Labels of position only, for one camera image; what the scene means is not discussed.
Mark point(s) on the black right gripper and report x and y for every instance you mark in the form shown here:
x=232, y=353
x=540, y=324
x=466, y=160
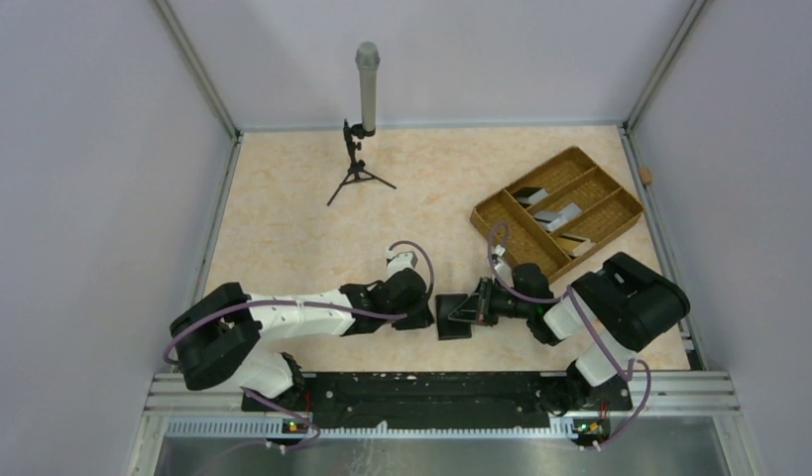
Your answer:
x=477, y=308

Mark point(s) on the grey microphone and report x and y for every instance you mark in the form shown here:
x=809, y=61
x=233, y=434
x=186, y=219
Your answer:
x=368, y=60

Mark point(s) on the gold card stack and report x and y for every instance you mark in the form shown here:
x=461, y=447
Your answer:
x=573, y=245

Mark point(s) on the woven wicker divided tray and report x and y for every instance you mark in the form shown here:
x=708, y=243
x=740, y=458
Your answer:
x=608, y=211

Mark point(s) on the black mini tripod stand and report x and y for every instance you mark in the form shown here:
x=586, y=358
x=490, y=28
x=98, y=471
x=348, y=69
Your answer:
x=353, y=135

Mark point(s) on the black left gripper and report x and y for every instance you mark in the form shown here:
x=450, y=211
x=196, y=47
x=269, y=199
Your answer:
x=420, y=321

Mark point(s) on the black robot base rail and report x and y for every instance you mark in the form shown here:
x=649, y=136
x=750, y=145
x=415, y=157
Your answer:
x=449, y=400

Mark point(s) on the black card stack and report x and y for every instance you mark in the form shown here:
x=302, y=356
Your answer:
x=530, y=195

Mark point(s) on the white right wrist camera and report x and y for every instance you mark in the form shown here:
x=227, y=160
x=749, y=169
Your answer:
x=501, y=269

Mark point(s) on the small wooden wall block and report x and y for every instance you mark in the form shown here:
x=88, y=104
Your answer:
x=645, y=176

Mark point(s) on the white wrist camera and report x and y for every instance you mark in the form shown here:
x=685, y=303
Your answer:
x=501, y=269
x=397, y=261

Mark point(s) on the silver card stack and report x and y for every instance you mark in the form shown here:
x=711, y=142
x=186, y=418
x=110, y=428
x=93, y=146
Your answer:
x=553, y=220

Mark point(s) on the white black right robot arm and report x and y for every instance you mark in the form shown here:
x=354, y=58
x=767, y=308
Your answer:
x=623, y=306

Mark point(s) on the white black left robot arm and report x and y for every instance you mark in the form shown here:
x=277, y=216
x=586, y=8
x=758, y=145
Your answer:
x=223, y=337

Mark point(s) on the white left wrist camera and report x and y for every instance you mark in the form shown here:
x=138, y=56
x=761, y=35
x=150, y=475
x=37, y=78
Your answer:
x=397, y=261

